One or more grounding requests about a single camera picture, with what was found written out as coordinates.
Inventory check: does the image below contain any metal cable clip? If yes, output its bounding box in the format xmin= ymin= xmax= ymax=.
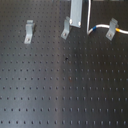
xmin=61 ymin=17 xmax=71 ymax=40
xmin=24 ymin=20 xmax=35 ymax=44
xmin=106 ymin=18 xmax=119 ymax=40

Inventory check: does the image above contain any left metal cable clip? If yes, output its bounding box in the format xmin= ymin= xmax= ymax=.
xmin=24 ymin=20 xmax=35 ymax=44

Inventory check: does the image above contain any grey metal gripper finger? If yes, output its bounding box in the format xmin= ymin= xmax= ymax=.
xmin=69 ymin=0 xmax=82 ymax=28

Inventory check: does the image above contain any white cable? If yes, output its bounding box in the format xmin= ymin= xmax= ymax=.
xmin=86 ymin=0 xmax=128 ymax=36

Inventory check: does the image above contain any right metal cable clip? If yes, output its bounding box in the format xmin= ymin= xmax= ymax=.
xmin=106 ymin=18 xmax=119 ymax=40

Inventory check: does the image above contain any middle metal cable clip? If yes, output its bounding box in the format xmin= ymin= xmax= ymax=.
xmin=61 ymin=17 xmax=71 ymax=40

